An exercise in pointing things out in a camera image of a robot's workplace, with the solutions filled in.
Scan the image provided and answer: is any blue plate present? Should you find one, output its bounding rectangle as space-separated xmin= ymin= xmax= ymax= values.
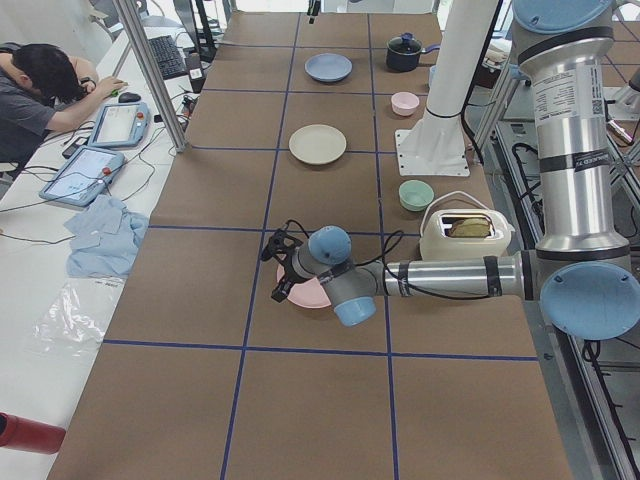
xmin=304 ymin=53 xmax=353 ymax=83

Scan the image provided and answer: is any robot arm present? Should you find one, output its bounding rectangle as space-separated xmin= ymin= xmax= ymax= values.
xmin=262 ymin=1 xmax=639 ymax=340

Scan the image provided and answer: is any teach pendant tablet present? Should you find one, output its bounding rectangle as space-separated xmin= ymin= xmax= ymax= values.
xmin=39 ymin=146 xmax=125 ymax=207
xmin=88 ymin=102 xmax=149 ymax=148

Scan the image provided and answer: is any light blue cloth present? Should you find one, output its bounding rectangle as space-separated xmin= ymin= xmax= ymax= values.
xmin=64 ymin=194 xmax=149 ymax=278

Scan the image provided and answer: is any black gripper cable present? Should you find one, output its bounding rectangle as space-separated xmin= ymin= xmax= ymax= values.
xmin=285 ymin=218 xmax=407 ymax=269

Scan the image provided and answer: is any aluminium frame post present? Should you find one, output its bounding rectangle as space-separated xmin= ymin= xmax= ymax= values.
xmin=113 ymin=0 xmax=187 ymax=153

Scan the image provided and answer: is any pink bowl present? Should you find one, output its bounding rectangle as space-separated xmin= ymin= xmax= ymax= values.
xmin=391 ymin=91 xmax=420 ymax=117

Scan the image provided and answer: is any cream plate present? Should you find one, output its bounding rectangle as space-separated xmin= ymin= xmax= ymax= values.
xmin=289 ymin=124 xmax=347 ymax=166

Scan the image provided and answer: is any black computer mouse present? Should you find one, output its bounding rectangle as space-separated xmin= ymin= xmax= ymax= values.
xmin=118 ymin=92 xmax=141 ymax=103

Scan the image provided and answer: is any lower teach pendant tablet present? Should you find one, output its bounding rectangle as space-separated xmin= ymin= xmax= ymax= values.
xmin=39 ymin=146 xmax=125 ymax=207

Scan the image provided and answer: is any red bottle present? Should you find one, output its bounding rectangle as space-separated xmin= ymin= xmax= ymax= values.
xmin=1 ymin=412 xmax=66 ymax=454

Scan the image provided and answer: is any green bowl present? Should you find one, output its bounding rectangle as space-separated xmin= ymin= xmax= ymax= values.
xmin=398 ymin=179 xmax=435 ymax=212

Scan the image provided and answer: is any dark blue pot with lid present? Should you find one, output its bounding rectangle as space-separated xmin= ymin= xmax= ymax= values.
xmin=385 ymin=32 xmax=440 ymax=73

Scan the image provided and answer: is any cream toaster with bread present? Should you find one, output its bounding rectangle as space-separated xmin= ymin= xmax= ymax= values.
xmin=419 ymin=191 xmax=515 ymax=261

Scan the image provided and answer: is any clear plastic bag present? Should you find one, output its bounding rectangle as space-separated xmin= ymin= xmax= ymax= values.
xmin=27 ymin=277 xmax=125 ymax=359

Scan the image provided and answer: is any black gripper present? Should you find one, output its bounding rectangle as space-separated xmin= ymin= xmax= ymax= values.
xmin=271 ymin=248 xmax=300 ymax=302

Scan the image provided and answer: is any upper teach pendant tablet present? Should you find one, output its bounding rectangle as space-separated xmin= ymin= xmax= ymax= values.
xmin=88 ymin=102 xmax=149 ymax=148

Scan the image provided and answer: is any black keyboard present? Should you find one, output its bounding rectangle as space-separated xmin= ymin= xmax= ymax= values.
xmin=148 ymin=35 xmax=187 ymax=80

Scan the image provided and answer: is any seated person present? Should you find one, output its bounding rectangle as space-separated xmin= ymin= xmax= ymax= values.
xmin=1 ymin=42 xmax=127 ymax=178

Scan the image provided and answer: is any white camera stand pillar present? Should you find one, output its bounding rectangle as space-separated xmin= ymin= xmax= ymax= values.
xmin=395 ymin=0 xmax=501 ymax=177

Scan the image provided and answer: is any pink plate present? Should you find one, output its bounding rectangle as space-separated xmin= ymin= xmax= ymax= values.
xmin=287 ymin=278 xmax=331 ymax=309

